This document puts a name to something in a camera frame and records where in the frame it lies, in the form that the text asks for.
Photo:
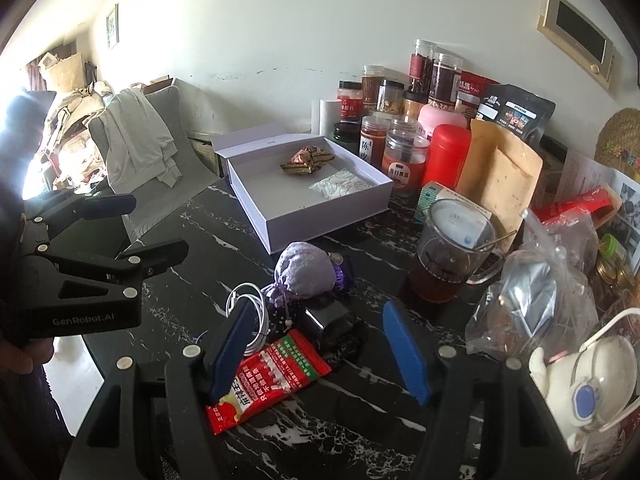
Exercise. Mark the tall jar brown label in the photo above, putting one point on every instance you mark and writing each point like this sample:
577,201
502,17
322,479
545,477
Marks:
371,90

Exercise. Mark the white cardboard gift box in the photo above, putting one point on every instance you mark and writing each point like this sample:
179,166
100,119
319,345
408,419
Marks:
280,200

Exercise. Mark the printed paper leaflet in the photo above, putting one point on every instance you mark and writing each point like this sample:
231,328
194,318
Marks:
590,175

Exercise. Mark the pink plastic bottle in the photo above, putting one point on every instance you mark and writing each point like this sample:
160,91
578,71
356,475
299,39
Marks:
442,119

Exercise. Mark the yellow powder jar black lid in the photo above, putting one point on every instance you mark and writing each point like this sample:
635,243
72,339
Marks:
414,107

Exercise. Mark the woven straw fan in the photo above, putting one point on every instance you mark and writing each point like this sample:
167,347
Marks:
620,145

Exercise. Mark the glass mug with tea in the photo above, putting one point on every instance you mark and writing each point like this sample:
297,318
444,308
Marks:
442,275

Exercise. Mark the tall jar dark red label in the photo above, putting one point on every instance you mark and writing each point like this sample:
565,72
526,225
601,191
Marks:
444,82

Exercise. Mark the black square heart case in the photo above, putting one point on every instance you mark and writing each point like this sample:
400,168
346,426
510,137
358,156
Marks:
327,321

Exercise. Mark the green white medicine box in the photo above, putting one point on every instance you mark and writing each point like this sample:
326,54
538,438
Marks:
430,195

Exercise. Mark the red label jar black lid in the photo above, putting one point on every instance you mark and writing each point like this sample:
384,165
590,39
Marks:
349,102

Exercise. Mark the person's left hand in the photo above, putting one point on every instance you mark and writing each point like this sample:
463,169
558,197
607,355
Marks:
25,357

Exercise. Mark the grey garment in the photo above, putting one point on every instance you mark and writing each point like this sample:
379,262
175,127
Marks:
137,140

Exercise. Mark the red plastic canister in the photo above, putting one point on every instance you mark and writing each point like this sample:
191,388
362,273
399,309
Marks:
447,157

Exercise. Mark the gold brocade pouch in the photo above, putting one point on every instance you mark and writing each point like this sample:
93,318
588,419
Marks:
306,161

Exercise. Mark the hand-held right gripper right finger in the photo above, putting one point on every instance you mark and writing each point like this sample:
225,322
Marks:
406,355

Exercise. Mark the small framed wall picture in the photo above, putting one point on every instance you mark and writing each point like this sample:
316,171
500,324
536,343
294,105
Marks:
112,26

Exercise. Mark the red snack packet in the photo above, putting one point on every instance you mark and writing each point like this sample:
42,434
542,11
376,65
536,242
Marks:
270,380

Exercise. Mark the clear jar orange label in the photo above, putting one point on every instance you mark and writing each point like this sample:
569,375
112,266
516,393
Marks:
404,165

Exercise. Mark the clear plastic bag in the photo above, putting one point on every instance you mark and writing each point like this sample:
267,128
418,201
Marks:
535,295

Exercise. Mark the white patterned sachet packet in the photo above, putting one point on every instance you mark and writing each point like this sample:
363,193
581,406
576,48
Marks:
341,184

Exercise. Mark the white respirator mask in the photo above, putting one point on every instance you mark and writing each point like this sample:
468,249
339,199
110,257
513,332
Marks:
585,390

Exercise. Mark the grey upholstered chair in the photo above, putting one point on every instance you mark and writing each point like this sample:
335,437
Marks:
195,160

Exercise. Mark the nut jar black lid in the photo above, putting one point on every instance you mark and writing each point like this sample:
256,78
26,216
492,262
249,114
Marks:
391,100

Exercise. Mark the pile of household clutter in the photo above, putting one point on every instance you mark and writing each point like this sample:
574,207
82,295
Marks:
70,120

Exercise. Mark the beige slatted panel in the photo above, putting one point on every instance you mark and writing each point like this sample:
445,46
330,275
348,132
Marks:
204,152

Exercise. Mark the red goji packet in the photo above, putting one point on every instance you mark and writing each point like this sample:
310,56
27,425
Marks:
580,207

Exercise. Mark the white paper roll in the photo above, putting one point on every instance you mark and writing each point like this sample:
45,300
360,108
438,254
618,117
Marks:
325,116

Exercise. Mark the black stand-up pouch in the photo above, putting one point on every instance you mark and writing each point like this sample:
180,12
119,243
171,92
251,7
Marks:
520,115

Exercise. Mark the green jar black lid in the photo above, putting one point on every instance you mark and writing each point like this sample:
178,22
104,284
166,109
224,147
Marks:
346,134

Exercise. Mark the red foil pouch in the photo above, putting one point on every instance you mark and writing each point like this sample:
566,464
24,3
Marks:
477,91

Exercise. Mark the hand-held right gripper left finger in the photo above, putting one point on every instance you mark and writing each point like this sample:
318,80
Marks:
231,355

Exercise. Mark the kraft paper pouch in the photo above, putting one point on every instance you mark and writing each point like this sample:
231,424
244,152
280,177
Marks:
505,175

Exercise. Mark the purple tassel charm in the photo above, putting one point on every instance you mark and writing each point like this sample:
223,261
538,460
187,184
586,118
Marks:
342,272

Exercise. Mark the green lid glass jar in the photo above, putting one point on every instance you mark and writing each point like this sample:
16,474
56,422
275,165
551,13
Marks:
612,249

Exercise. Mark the red jar white label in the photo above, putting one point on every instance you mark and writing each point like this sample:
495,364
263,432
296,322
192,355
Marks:
374,140

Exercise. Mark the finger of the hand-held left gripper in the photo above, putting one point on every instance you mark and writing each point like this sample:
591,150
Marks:
116,204
155,255

